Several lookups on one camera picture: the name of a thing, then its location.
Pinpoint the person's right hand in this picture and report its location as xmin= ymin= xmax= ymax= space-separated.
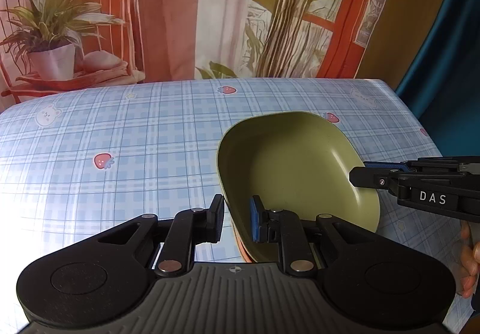
xmin=460 ymin=221 xmax=479 ymax=298

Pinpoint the yellow wooden panel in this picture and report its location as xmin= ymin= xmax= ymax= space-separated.
xmin=355 ymin=0 xmax=443 ymax=90

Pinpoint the printed room backdrop cloth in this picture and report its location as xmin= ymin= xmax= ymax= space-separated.
xmin=1 ymin=0 xmax=385 ymax=109

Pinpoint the teal blue curtain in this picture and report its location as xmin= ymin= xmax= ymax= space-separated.
xmin=396 ymin=0 xmax=479 ymax=156

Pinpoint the orange square plate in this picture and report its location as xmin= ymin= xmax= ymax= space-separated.
xmin=232 ymin=225 xmax=255 ymax=263

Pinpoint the green square plate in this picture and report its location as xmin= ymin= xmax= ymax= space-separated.
xmin=216 ymin=112 xmax=380 ymax=262

